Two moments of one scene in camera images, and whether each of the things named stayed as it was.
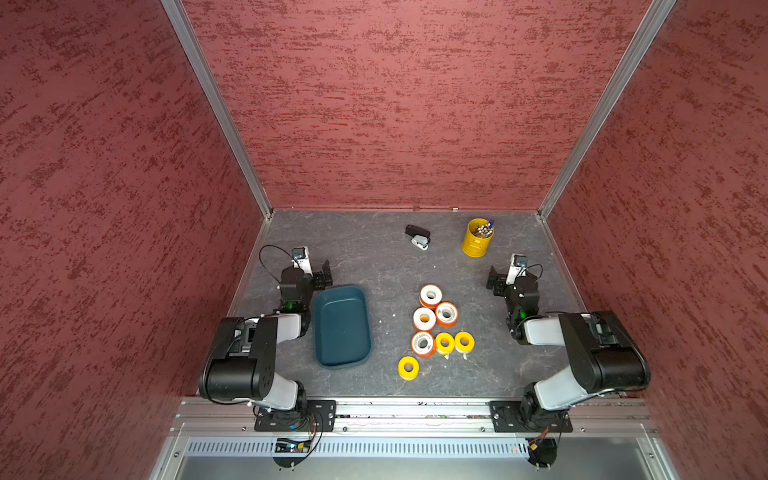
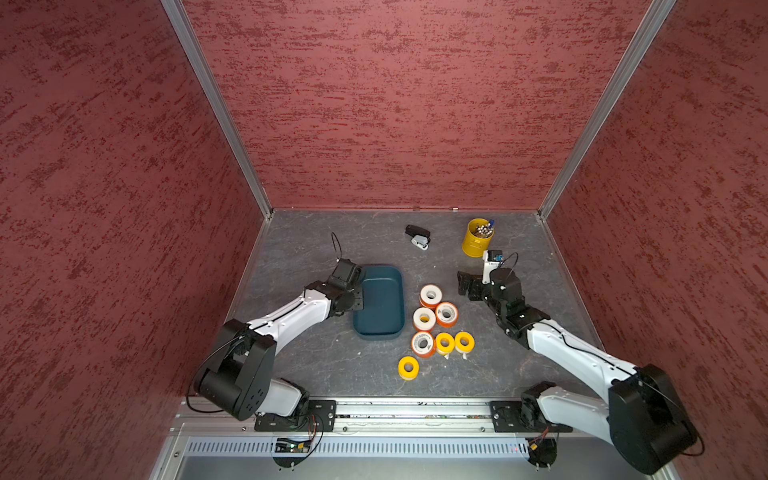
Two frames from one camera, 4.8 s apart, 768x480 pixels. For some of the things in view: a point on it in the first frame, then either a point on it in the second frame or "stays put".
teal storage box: [342, 326] to [383, 314]
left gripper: [318, 277] to [358, 303]
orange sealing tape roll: [423, 344] stays put
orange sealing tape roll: [430, 296] stays put
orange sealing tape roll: [423, 318] stays put
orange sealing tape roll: [446, 314] stays put
